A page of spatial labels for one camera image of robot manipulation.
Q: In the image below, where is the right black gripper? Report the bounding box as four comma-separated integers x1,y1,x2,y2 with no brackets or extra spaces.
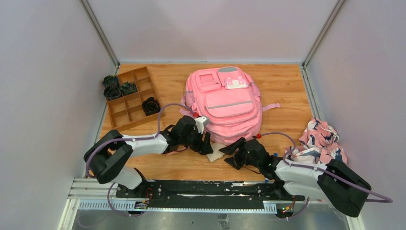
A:
220,137,262,170

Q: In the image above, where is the small beige notebook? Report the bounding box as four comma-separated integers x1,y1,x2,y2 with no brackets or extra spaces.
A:
206,142,226,162

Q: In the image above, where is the blue white marker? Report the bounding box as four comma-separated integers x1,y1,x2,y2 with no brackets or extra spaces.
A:
264,153,280,180

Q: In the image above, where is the pink school backpack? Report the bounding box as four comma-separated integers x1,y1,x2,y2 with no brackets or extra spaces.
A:
181,67,280,145

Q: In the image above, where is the pink pen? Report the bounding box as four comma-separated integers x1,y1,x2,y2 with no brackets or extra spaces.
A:
164,151,182,156

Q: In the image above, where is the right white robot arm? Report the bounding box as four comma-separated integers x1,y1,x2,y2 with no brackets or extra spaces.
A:
219,138,372,218

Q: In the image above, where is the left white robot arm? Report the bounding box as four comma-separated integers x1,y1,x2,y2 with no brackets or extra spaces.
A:
83,115,213,198

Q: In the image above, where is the dark rolled sock front tray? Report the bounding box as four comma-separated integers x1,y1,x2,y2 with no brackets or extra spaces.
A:
142,97,161,116

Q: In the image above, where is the pink patterned cloth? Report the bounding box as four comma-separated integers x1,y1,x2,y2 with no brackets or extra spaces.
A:
285,117,348,164

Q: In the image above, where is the wooden compartment tray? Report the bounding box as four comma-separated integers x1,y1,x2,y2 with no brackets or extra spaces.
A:
107,66,160,131

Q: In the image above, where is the dark rolled sock in tray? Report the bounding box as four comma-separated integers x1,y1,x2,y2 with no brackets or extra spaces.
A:
120,81,138,96

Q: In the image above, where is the dark rolled sock lower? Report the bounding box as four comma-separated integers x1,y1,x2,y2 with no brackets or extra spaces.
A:
103,85,122,101

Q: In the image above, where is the dark rolled sock upper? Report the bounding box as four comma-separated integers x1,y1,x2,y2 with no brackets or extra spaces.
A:
102,75,118,88

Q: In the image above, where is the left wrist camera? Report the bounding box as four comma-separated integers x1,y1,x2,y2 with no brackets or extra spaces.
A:
194,116,210,134

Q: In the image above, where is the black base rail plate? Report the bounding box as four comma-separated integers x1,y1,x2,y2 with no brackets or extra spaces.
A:
115,180,295,209

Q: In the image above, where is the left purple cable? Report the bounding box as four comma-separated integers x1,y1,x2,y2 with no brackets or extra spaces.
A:
85,103,200,218

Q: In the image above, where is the purple cable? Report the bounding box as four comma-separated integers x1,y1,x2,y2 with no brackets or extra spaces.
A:
85,103,200,218
255,132,394,219

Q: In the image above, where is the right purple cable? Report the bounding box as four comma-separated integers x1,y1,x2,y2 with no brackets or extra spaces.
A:
255,132,394,219

